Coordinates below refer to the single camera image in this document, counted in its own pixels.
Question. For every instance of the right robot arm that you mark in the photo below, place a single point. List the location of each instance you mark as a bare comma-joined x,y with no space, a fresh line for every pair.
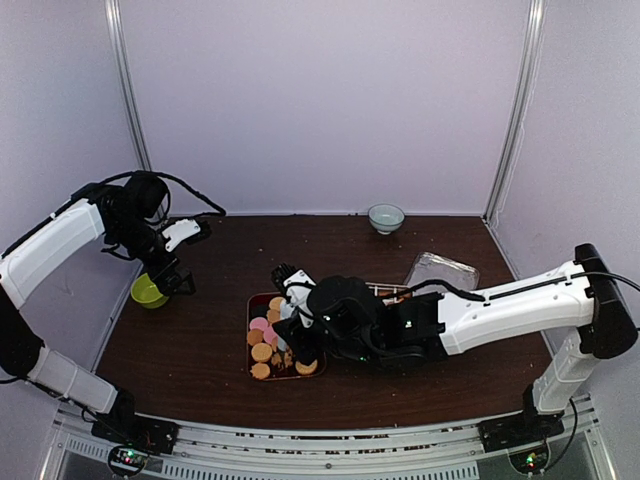
434,320

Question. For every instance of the right aluminium frame post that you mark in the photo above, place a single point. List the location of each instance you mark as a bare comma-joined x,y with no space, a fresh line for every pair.
522,96

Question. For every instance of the right pink round cookie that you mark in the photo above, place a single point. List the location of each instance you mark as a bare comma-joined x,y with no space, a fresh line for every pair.
269,335

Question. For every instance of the green plastic bowl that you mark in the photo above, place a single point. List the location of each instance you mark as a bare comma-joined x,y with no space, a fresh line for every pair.
145,293

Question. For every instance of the bottom left round cookie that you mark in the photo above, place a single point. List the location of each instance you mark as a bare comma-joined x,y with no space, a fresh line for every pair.
260,371

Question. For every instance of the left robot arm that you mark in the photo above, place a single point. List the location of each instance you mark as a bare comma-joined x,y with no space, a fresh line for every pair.
59,282

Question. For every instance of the pale blue ceramic bowl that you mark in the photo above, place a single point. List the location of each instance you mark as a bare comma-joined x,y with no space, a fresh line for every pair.
385,218

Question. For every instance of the pink round cookie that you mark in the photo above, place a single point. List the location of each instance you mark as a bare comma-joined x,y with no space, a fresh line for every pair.
269,335
259,323

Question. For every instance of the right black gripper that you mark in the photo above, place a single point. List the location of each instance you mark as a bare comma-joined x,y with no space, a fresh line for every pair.
293,338

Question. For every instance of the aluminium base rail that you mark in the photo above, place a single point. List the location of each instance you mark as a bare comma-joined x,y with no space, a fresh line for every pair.
451,450

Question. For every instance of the white divided cookie tin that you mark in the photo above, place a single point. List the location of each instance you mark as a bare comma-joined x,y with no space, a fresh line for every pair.
390,292

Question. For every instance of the dark red cookie tray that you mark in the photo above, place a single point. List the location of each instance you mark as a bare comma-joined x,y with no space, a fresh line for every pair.
258,306

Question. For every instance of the left pink round cookie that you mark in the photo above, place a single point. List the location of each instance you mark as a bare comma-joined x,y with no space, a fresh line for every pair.
259,323

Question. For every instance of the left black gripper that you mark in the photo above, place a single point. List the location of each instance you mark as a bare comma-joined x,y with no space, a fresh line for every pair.
166,285

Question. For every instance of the large round tan cookie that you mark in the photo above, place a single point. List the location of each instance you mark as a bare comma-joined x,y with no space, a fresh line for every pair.
306,369

